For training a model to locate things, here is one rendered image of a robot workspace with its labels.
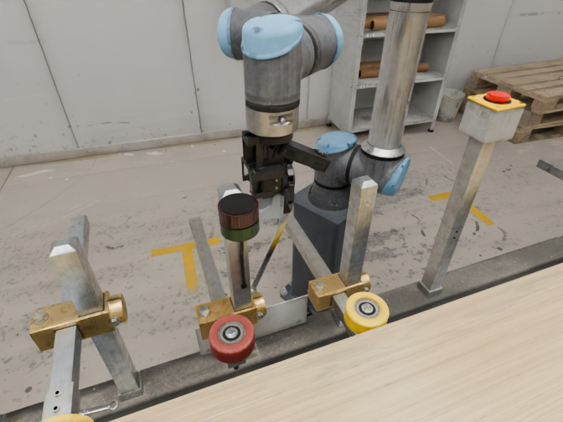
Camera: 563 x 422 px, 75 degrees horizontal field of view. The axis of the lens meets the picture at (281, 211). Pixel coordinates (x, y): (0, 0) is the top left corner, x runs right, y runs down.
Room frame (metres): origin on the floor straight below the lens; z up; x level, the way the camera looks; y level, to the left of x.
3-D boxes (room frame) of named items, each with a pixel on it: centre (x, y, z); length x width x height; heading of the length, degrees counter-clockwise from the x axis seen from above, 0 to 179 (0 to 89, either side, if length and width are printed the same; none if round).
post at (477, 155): (0.66, -0.40, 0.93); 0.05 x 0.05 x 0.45; 21
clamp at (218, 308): (0.47, 0.10, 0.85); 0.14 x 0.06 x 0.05; 111
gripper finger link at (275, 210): (0.57, 0.01, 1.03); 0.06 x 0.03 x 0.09; 111
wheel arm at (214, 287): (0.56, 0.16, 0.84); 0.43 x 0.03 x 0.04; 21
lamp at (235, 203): (0.44, 0.06, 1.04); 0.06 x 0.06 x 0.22; 21
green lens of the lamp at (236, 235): (0.44, 0.06, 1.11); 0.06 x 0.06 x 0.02
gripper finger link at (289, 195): (0.57, -0.01, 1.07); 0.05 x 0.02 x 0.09; 21
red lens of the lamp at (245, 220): (0.44, 0.06, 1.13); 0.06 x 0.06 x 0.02
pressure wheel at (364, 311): (0.44, -0.16, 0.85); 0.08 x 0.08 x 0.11
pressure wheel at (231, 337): (0.38, 0.09, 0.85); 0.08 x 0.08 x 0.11
